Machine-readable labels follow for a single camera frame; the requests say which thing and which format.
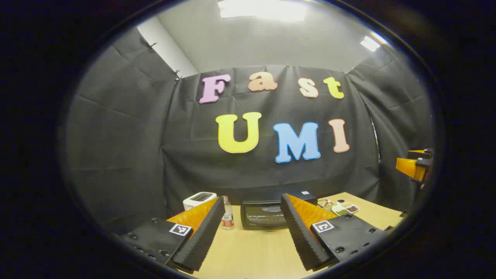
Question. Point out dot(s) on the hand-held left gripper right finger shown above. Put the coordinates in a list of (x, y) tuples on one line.
[(300, 236)]

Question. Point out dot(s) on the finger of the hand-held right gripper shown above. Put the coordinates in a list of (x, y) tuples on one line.
[(424, 153), (407, 166)]

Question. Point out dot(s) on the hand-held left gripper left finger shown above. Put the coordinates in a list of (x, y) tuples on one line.
[(205, 236)]

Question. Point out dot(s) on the black electric oven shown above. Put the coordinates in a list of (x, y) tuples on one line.
[(263, 215)]

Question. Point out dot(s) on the clear bottle with red label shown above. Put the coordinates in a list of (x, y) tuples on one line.
[(228, 217)]

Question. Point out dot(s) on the white toaster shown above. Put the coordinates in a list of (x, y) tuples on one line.
[(197, 199)]

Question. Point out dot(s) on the white divided plate of beans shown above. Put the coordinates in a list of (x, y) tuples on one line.
[(347, 208)]

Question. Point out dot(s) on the black backdrop cloth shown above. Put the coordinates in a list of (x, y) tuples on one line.
[(135, 155)]

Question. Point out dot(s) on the ceiling light panel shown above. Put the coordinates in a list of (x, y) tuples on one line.
[(263, 9), (371, 42)]

